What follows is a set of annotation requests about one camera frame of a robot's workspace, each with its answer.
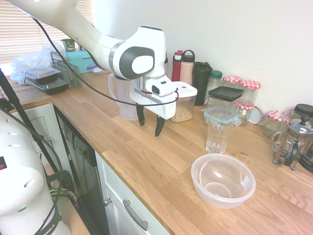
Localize teal box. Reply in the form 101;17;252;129
65;50;95;73

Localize black dishwasher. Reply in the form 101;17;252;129
53;105;111;235

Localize black tripod pole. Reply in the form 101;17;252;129
0;68;62;173

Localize black coffee carafe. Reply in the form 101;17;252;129
297;144;313;174

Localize clear plastic bowl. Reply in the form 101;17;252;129
190;153;257;209

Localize clear plastic pitcher blue lid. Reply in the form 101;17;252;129
108;73;140;120

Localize clear food container white lid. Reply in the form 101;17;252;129
170;81;198;123

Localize grey plastic cutlery basket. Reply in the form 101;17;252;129
50;51;81;89

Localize glass jar black lid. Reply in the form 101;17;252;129
292;103;313;121

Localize green instant noodle cup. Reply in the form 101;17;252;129
60;38;78;52

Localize black meal prep container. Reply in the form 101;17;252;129
29;78;69;95
21;65;61;86

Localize round white lid red rim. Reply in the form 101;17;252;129
249;105;264;125

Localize red water bottle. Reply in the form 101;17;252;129
171;50;184;83

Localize teal-rim glass lid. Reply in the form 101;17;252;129
201;106;242;127

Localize white cabinet door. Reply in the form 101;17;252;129
9;104;71;172

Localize silver drawer handle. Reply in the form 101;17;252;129
122;199;149;231

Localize clear bottle teal lid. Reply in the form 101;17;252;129
207;70;224;93

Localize window blinds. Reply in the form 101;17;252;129
0;0;95;66

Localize black camera cable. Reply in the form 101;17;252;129
34;17;180;107

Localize pink water bottle dark cap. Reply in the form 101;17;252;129
180;49;196;85

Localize black shaker bottle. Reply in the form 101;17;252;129
193;61;213;106

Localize square glass container black lid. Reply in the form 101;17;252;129
207;86;245;111

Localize clear drinking glass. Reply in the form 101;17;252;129
206;113;234;154

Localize glass jar red checkered lid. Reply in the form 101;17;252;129
223;74;243;90
263;110;285;138
241;79;262;106

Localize small jar red checkered lid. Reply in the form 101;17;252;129
236;100;256;125

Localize white plastic bag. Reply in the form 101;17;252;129
10;41;67;85

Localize pale green drawer cabinet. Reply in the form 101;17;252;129
94;150;172;235

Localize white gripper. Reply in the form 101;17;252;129
129;82;178;138

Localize clear zip bag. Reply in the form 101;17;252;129
87;62;108;74

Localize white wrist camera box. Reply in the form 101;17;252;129
146;75;177;97

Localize glass French press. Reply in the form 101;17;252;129
271;114;313;171

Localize bundle of coloured wires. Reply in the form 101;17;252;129
47;168;80;213

